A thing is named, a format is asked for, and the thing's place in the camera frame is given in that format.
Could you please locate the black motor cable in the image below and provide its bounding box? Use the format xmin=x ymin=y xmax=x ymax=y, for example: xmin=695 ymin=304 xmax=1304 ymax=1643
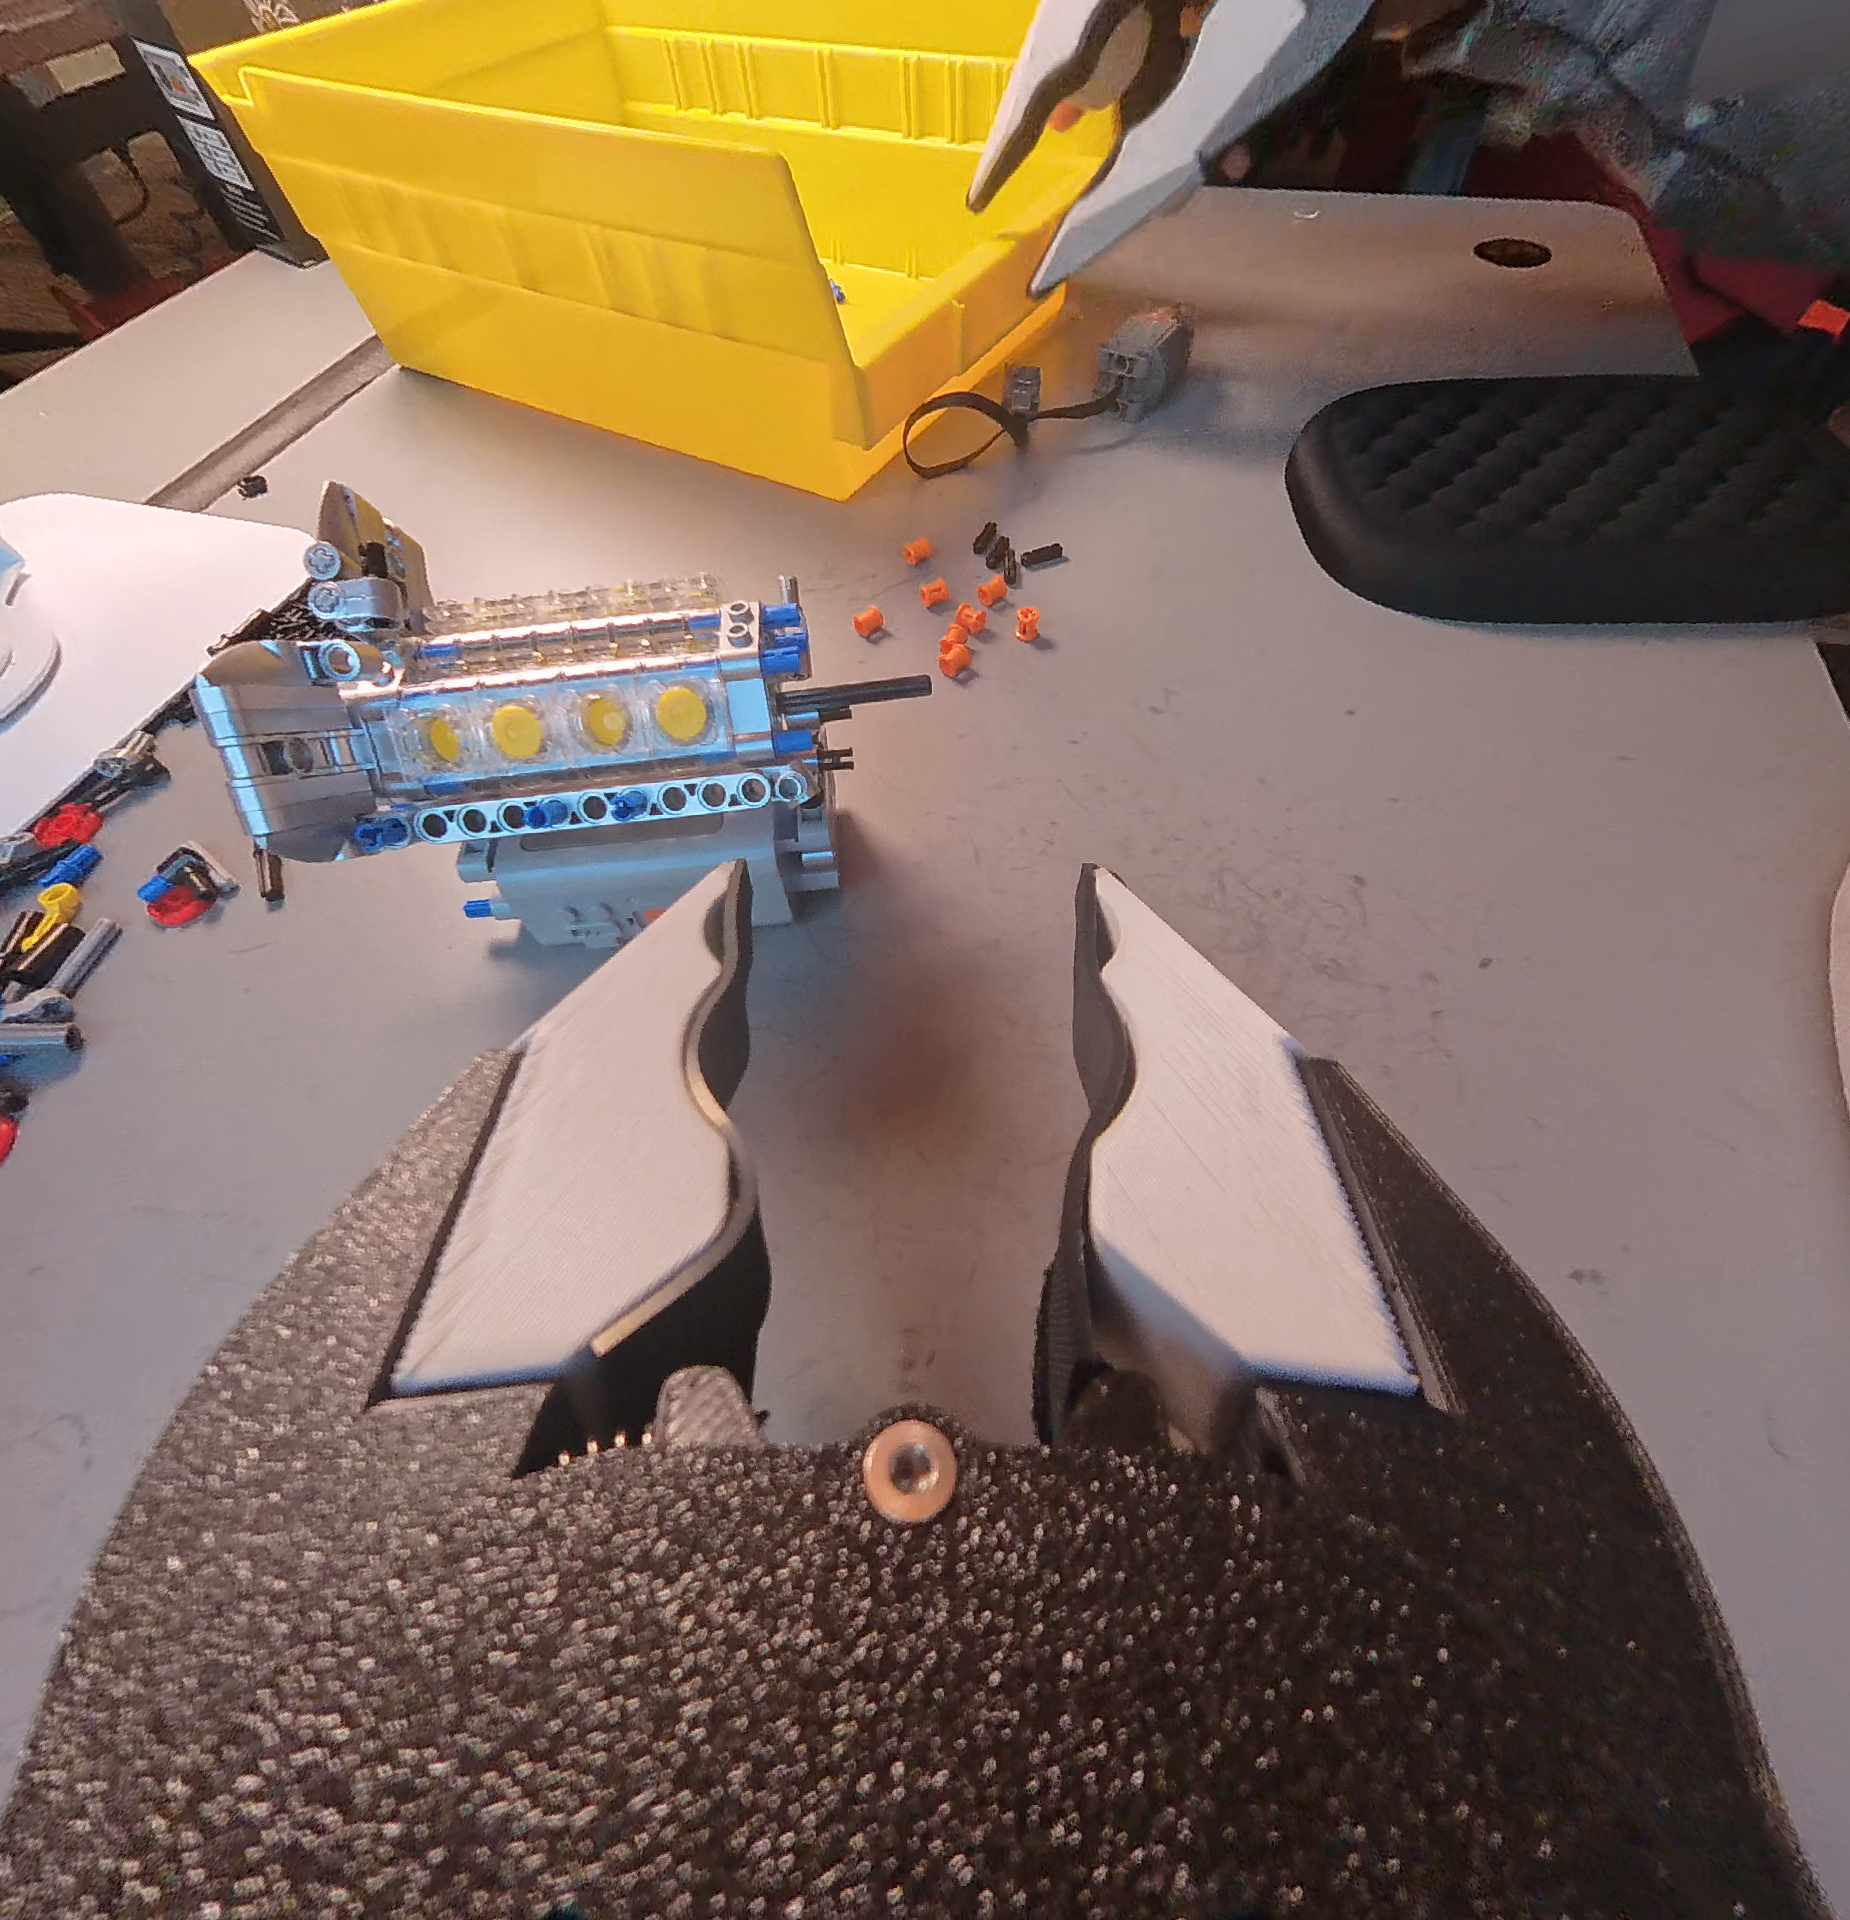
xmin=898 ymin=369 xmax=1111 ymax=486

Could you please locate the grey desk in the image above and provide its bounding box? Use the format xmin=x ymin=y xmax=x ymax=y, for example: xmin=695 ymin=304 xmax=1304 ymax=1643
xmin=0 ymin=182 xmax=1850 ymax=1920

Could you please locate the yellow plastic bin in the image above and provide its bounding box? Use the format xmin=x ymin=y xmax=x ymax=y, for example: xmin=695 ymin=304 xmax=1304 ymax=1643
xmin=192 ymin=0 xmax=1167 ymax=506

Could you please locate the white book stand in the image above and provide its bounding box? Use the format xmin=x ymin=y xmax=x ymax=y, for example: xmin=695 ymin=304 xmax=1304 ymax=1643
xmin=0 ymin=494 xmax=332 ymax=862

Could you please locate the toy brick engine model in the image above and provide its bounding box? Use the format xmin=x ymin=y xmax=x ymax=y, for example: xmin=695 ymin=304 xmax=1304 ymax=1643
xmin=192 ymin=481 xmax=935 ymax=961

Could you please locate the red cloth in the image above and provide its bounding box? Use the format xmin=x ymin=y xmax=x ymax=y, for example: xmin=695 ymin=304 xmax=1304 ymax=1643
xmin=1692 ymin=255 xmax=1850 ymax=339

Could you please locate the black toy set box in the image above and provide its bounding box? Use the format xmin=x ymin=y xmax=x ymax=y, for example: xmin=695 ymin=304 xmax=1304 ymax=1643
xmin=110 ymin=0 xmax=332 ymax=273

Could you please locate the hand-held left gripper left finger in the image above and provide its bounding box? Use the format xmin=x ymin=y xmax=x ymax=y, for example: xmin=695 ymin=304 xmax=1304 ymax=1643
xmin=382 ymin=862 xmax=777 ymax=1473

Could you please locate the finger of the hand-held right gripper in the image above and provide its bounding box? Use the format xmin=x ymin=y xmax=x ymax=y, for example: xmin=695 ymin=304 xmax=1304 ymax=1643
xmin=1028 ymin=0 xmax=1377 ymax=299
xmin=970 ymin=0 xmax=1167 ymax=216

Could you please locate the black wrist pad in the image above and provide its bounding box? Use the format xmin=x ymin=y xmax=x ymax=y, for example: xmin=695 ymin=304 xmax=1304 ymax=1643
xmin=1289 ymin=369 xmax=1850 ymax=630

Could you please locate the cluster of orange bushes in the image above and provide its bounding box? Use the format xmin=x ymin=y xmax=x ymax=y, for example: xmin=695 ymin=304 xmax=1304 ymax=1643
xmin=849 ymin=533 xmax=1051 ymax=687

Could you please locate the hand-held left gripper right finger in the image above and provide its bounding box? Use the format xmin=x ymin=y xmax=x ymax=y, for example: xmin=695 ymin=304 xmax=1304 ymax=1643
xmin=1037 ymin=865 xmax=1449 ymax=1473

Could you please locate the pile of coloured brick parts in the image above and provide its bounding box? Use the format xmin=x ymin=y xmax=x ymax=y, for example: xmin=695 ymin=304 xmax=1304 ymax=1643
xmin=0 ymin=732 xmax=243 ymax=1189

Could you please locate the grey toy motor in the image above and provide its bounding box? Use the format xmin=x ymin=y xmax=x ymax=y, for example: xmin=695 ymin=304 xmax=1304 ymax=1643
xmin=1097 ymin=304 xmax=1200 ymax=415

